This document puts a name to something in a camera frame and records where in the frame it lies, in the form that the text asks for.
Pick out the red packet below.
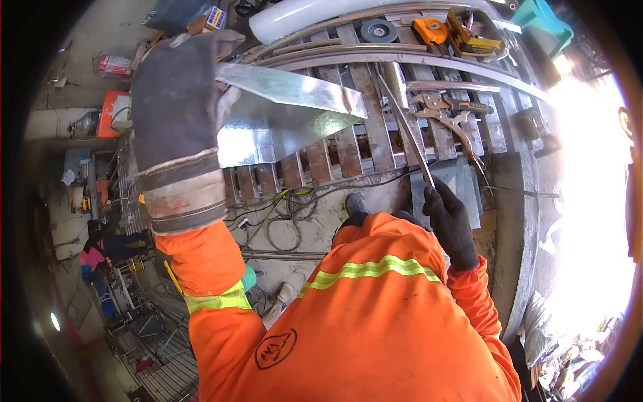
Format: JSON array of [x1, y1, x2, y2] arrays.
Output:
[[92, 52, 133, 79]]

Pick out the person's legs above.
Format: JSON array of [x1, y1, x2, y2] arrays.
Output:
[[332, 192, 428, 232]]

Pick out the person's left fingers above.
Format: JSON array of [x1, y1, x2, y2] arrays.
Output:
[[171, 29, 247, 63]]

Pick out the grey flat metal plate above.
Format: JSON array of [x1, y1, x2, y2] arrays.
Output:
[[409, 158, 484, 230]]

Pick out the orange tape measure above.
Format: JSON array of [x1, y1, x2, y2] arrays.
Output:
[[412, 17, 449, 46]]

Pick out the person's left thumb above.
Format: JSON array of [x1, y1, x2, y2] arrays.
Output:
[[216, 86, 243, 132]]

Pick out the straight steel bar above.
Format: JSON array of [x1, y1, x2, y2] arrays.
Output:
[[405, 80, 501, 94]]

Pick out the teal plastic chair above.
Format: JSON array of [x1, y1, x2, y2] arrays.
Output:
[[509, 0, 574, 60]]

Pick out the person's right fingers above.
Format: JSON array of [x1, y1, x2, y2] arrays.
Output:
[[421, 176, 457, 214]]

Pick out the locking pliers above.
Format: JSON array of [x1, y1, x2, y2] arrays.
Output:
[[409, 92, 495, 196]]

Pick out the slatted metal workbench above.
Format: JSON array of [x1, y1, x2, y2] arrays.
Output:
[[221, 0, 559, 208]]

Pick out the grey grinding disc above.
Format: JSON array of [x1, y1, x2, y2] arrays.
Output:
[[360, 18, 398, 44]]

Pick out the person's left hand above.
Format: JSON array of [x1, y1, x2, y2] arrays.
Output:
[[131, 29, 247, 175]]

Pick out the bent shiny metal sheet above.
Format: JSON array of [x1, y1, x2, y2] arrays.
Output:
[[215, 62, 369, 170]]

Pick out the colourful small box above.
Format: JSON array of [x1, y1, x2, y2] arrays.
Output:
[[203, 5, 227, 32]]

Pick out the person's body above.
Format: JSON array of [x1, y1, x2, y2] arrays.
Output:
[[188, 211, 523, 402]]

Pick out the long curved steel bar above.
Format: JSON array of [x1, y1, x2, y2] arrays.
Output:
[[271, 52, 553, 104]]

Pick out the orange welding machine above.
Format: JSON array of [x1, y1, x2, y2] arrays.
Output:
[[96, 90, 133, 139]]

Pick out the white curved pipe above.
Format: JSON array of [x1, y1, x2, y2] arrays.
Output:
[[248, 0, 503, 45]]

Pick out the bundle of floor cables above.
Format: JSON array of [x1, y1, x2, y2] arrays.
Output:
[[223, 168, 428, 253]]

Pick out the shiny square tube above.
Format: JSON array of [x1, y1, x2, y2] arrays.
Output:
[[384, 62, 411, 109]]

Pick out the thin black rod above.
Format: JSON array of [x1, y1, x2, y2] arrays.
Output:
[[484, 184, 560, 199]]

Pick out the metal wire rack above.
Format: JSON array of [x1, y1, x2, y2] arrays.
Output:
[[104, 301, 200, 402]]

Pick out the person's right hand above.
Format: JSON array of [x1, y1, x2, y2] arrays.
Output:
[[421, 176, 481, 272]]

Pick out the thin curved metal strip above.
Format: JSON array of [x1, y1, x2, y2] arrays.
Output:
[[375, 62, 437, 190]]

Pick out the yellow black power tool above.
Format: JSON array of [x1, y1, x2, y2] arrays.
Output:
[[445, 7, 504, 57]]

